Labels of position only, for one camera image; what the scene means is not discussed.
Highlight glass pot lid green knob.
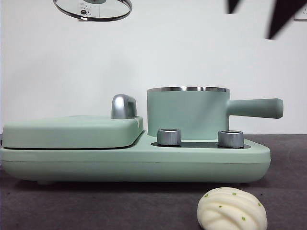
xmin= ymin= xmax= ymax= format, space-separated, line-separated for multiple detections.
xmin=53 ymin=0 xmax=133 ymax=23

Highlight pleated white bun green specks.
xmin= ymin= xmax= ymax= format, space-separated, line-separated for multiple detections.
xmin=197 ymin=187 xmax=268 ymax=230

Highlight mint green steamer pot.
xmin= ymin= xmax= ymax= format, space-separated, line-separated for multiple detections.
xmin=146 ymin=85 xmax=284 ymax=141

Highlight silver control knob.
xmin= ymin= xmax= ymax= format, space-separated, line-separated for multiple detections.
xmin=157 ymin=128 xmax=182 ymax=146
xmin=217 ymin=130 xmax=245 ymax=148

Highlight black glossy control panel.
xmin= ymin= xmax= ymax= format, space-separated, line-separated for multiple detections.
xmin=152 ymin=141 xmax=251 ymax=149

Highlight mint green breakfast machine base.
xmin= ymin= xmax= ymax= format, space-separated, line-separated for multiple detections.
xmin=0 ymin=129 xmax=272 ymax=186

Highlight mint green grill lid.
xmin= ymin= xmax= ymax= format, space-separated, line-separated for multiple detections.
xmin=2 ymin=115 xmax=146 ymax=150

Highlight silver grill lid handle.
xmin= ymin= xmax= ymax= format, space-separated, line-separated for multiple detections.
xmin=111 ymin=94 xmax=138 ymax=120

